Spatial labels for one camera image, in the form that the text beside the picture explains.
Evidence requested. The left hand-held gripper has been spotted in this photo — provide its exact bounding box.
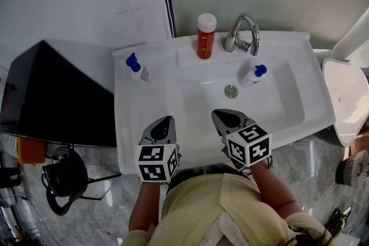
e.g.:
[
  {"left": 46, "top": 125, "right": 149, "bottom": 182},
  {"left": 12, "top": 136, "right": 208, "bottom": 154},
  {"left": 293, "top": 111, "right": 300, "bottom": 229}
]
[{"left": 134, "top": 115, "right": 182, "bottom": 184}]

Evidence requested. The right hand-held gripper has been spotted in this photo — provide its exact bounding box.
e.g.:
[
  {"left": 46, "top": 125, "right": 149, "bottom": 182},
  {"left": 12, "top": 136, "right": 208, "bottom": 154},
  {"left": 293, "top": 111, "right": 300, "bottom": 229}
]
[{"left": 211, "top": 108, "right": 272, "bottom": 170}]

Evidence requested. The white bottle with blue cap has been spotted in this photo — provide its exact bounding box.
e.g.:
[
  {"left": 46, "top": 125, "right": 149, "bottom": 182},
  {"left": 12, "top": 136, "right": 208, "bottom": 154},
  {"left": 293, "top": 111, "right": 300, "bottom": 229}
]
[
  {"left": 239, "top": 63, "right": 268, "bottom": 88},
  {"left": 125, "top": 52, "right": 150, "bottom": 84}
]

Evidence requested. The person's right forearm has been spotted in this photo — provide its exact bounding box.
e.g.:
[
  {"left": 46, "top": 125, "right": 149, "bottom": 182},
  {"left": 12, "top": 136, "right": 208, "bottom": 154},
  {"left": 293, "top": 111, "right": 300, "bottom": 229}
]
[{"left": 248, "top": 162, "right": 304, "bottom": 220}]

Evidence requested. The person's left forearm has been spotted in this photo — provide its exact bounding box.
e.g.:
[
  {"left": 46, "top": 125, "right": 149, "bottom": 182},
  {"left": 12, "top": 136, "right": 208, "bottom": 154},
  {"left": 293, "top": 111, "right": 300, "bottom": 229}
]
[{"left": 128, "top": 180, "right": 161, "bottom": 232}]

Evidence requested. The chrome sink drain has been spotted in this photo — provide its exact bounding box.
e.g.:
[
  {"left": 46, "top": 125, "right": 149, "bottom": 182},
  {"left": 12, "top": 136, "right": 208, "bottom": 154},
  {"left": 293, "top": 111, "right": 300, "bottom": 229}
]
[{"left": 224, "top": 84, "right": 239, "bottom": 99}]

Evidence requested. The white sink counter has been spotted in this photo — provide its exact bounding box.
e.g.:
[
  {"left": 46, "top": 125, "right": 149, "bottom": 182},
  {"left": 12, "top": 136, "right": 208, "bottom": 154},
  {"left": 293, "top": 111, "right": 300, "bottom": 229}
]
[{"left": 111, "top": 31, "right": 337, "bottom": 176}]

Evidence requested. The person's yellow knit top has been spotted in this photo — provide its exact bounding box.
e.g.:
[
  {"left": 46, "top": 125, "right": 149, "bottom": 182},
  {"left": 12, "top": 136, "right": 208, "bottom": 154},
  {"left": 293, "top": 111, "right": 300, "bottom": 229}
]
[{"left": 121, "top": 172, "right": 334, "bottom": 246}]

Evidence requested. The black chair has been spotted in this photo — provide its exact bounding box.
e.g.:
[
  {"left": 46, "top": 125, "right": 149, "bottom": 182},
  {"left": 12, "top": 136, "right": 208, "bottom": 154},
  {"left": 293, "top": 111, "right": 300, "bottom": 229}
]
[{"left": 41, "top": 146, "right": 122, "bottom": 217}]

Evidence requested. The chrome faucet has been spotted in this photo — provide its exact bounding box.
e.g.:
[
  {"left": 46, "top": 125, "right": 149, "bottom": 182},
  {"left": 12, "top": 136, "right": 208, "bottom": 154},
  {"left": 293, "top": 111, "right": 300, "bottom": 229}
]
[{"left": 223, "top": 13, "right": 261, "bottom": 56}]

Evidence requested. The orange bottle with white cap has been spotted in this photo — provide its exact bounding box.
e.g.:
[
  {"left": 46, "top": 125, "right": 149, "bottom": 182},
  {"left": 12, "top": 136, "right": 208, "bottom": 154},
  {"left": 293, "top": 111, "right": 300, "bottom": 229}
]
[{"left": 197, "top": 13, "right": 218, "bottom": 60}]

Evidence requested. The white ceramic toilet bowl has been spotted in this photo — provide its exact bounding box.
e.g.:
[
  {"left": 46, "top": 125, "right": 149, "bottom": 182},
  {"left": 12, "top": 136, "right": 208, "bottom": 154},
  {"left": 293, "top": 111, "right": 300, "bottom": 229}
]
[{"left": 321, "top": 58, "right": 369, "bottom": 148}]

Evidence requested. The striped fabric bag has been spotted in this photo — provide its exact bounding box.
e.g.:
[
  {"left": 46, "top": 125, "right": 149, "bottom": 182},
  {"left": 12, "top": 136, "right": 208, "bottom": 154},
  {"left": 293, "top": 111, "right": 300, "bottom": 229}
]
[{"left": 335, "top": 149, "right": 369, "bottom": 188}]

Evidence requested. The black cabinet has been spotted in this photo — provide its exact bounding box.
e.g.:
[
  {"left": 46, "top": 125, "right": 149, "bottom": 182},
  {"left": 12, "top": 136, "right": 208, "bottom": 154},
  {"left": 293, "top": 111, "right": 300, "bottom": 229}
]
[{"left": 0, "top": 39, "right": 118, "bottom": 148}]

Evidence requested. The orange box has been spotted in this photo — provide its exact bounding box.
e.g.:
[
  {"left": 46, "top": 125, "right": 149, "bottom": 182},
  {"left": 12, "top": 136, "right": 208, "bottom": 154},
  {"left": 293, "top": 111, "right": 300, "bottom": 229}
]
[{"left": 17, "top": 137, "right": 47, "bottom": 165}]

